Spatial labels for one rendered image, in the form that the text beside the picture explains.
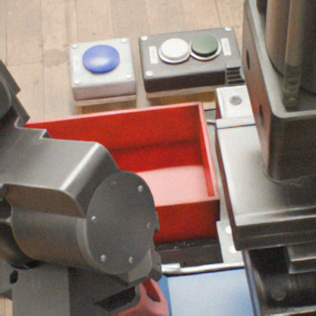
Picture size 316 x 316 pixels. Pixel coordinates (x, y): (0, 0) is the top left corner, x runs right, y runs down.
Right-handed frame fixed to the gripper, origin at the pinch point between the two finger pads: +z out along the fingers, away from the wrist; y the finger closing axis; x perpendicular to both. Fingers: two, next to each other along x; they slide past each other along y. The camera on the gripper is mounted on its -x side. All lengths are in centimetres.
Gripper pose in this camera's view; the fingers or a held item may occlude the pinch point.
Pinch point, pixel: (157, 307)
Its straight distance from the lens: 66.4
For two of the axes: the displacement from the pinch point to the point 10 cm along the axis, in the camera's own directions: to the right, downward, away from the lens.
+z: 5.4, 4.8, 6.9
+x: -1.1, -7.8, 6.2
